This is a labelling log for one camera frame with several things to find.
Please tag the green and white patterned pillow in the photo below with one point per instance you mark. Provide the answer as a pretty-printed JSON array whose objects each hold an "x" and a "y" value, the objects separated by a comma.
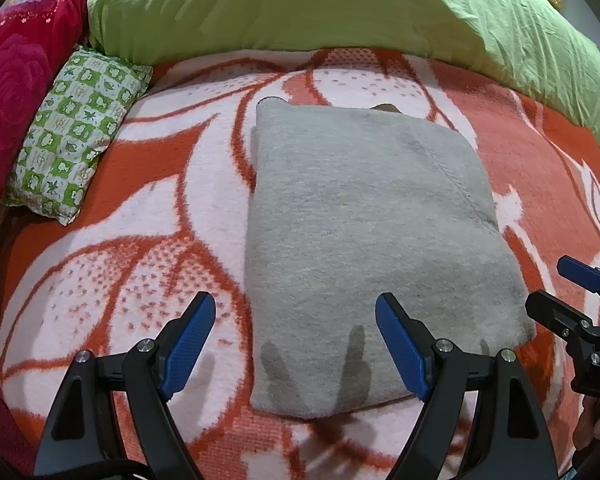
[{"x": 75, "y": 130}]

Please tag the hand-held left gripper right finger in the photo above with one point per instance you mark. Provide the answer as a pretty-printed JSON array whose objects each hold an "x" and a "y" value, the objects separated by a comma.
[{"x": 400, "y": 345}]

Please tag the magenta rose print blanket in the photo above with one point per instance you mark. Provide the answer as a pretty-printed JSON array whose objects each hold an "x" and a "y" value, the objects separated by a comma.
[{"x": 15, "y": 85}]

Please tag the orange and white floral blanket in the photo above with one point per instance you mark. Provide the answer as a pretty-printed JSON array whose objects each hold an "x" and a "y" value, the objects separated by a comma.
[{"x": 130, "y": 230}]

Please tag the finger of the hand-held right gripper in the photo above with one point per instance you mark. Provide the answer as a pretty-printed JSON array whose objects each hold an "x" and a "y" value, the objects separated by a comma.
[
  {"x": 582, "y": 272},
  {"x": 555, "y": 315}
]

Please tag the light green duvet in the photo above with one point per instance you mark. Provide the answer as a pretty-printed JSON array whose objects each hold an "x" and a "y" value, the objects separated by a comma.
[{"x": 330, "y": 5}]

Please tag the person's right hand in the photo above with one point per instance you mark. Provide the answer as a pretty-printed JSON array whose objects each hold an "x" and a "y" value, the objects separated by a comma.
[{"x": 592, "y": 425}]

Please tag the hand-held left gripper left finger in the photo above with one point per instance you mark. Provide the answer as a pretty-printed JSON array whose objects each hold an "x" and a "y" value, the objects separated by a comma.
[{"x": 187, "y": 347}]

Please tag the grey knit sweater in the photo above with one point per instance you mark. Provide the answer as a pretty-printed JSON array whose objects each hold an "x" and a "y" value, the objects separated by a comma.
[{"x": 360, "y": 210}]

